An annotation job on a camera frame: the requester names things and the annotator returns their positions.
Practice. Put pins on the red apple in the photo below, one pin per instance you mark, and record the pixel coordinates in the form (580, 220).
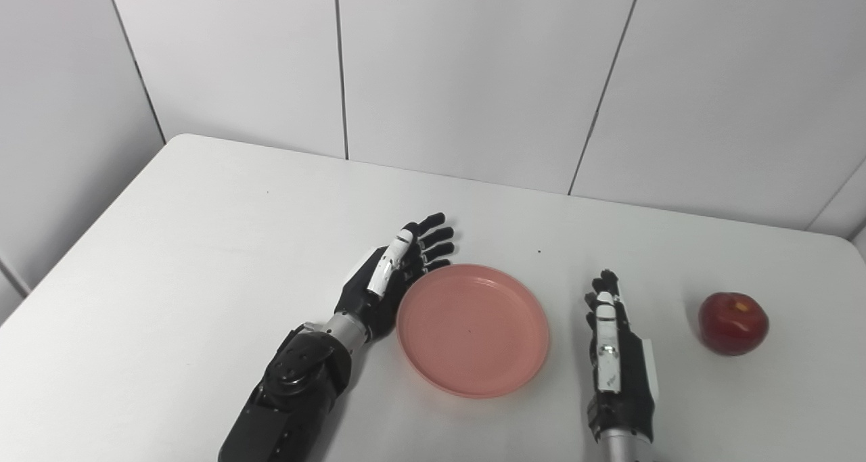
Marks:
(733, 323)

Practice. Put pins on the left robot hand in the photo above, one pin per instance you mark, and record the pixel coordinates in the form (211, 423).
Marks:
(379, 293)

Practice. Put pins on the pink plate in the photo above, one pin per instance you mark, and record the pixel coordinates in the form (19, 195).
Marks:
(473, 331)

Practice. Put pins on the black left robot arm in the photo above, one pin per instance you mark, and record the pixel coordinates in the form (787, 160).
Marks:
(298, 387)

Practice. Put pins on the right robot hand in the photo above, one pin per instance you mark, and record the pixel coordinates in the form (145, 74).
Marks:
(619, 374)

